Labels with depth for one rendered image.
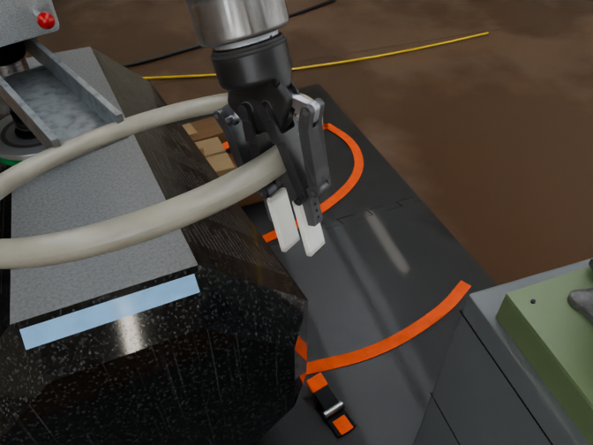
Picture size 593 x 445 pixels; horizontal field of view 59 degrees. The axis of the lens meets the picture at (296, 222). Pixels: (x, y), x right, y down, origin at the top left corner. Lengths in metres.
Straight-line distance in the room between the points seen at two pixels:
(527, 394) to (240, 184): 0.69
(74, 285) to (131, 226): 0.59
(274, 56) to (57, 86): 0.71
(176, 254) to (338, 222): 1.32
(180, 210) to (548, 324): 0.69
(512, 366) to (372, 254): 1.23
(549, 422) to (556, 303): 0.20
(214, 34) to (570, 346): 0.75
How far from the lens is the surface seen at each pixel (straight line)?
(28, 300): 1.08
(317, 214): 0.56
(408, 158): 2.73
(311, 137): 0.51
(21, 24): 1.22
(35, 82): 1.19
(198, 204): 0.50
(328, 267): 2.11
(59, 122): 1.04
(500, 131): 3.07
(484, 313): 1.07
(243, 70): 0.50
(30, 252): 0.54
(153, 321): 1.04
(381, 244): 2.23
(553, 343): 0.98
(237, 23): 0.49
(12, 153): 1.36
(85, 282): 1.07
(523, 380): 1.03
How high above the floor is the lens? 1.61
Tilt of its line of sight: 44 degrees down
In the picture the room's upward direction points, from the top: straight up
